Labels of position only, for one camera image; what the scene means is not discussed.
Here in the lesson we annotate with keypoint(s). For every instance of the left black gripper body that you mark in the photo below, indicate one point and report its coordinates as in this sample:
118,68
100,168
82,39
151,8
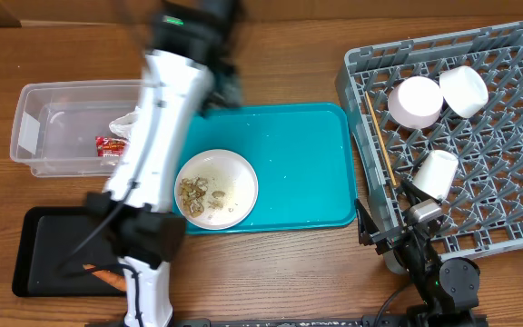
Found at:
227,92

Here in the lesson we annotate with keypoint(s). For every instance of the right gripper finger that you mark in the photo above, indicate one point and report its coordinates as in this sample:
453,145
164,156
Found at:
413,194
368,231

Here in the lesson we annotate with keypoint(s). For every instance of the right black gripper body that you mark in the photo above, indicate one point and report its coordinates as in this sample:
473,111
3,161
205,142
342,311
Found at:
391,238

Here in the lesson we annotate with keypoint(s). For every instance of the white paper cup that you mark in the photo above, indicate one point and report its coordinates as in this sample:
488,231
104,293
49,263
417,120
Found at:
435,176

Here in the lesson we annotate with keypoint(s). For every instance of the wooden chopstick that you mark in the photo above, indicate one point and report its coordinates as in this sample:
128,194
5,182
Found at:
381,141

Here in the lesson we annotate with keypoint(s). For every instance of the pink bowl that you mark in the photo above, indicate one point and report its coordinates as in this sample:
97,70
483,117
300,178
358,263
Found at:
416,102

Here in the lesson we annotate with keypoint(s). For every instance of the white tissue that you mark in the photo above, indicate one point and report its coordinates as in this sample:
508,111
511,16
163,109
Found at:
123,126

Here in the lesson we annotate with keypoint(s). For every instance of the white bowl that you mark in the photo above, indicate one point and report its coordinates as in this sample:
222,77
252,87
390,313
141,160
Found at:
464,90

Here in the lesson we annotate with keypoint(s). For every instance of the red silver snack wrapper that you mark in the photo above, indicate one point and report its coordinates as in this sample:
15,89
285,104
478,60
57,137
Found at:
109,146

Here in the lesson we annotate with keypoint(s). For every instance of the orange carrot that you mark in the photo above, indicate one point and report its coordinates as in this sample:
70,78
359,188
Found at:
113,279

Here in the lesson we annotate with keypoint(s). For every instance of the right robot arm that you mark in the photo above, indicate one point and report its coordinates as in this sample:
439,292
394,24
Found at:
448,288

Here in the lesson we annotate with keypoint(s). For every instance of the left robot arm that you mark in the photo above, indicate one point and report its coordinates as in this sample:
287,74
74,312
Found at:
187,70

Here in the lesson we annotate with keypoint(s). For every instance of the grey dishwasher rack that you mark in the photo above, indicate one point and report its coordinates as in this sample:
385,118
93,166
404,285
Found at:
484,208

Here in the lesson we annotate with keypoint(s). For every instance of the teal plastic serving tray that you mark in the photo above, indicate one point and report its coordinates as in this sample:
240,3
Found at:
301,154

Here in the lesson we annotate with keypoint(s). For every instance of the white plate with food scraps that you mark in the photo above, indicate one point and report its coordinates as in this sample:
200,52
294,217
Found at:
216,189

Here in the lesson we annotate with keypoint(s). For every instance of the clear plastic storage bin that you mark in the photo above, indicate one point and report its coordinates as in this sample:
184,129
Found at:
56,125

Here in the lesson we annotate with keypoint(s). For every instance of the black plastic tray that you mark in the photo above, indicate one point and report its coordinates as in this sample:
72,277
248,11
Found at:
48,235

